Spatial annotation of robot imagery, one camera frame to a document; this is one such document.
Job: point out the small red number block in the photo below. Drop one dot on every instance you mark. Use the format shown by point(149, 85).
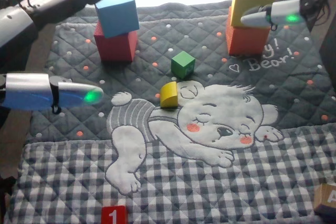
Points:
point(107, 216)

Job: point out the orange foam cube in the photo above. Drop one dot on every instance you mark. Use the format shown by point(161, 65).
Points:
point(246, 41)

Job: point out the grey quilt with bear print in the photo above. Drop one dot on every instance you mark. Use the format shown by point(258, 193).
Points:
point(210, 182)

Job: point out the small green cube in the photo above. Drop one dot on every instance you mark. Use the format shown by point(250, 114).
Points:
point(181, 62)

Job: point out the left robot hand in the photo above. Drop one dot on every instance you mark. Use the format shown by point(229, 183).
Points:
point(15, 24)

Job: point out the red foam cube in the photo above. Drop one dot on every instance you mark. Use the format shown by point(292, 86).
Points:
point(115, 48)

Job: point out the small wooden letter block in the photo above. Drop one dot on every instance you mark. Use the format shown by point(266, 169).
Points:
point(324, 197)

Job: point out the small yellow half-round block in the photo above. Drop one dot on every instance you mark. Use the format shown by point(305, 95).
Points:
point(168, 95)

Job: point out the blue foam cube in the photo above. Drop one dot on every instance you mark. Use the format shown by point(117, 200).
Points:
point(118, 16)

